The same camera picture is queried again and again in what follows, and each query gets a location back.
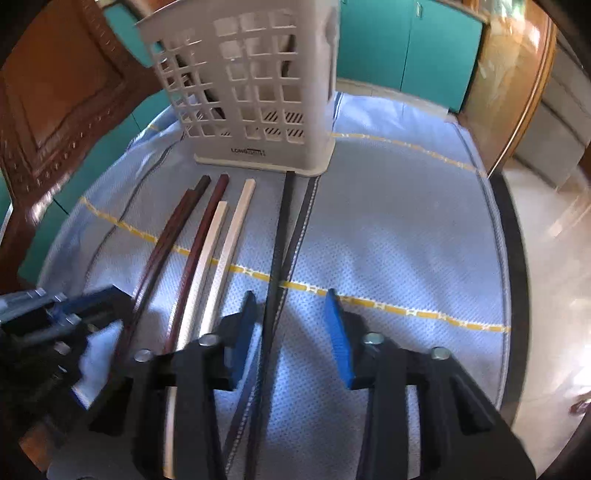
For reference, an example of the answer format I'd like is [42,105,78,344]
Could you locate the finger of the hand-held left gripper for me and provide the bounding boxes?
[48,285,134,334]

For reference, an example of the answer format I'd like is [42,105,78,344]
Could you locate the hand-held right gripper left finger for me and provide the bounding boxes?
[90,291,259,480]

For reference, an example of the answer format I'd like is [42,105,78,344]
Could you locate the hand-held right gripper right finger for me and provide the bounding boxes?
[324,289,539,480]

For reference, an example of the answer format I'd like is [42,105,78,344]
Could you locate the white chopstick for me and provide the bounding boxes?
[198,179,257,337]
[165,201,229,480]

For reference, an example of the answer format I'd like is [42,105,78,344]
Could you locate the dark brown chopstick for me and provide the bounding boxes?
[113,175,212,374]
[131,189,197,305]

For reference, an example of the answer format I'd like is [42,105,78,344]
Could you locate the red-brown chopstick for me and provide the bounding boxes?
[164,174,230,354]

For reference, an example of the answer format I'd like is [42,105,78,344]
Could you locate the black patterned chopstick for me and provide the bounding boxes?
[221,176,321,467]

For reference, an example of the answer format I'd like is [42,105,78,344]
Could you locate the white plastic utensil basket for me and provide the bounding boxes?
[135,0,343,179]

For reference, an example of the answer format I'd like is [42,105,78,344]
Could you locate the light blue quilted cloth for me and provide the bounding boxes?
[37,90,513,480]

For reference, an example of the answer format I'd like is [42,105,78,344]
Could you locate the carved wooden chair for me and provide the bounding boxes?
[0,0,178,289]

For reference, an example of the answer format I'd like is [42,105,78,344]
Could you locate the grey furniture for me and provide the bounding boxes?
[512,44,591,188]

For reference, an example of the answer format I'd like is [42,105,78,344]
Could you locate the glossy wooden panel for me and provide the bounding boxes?
[462,0,558,172]

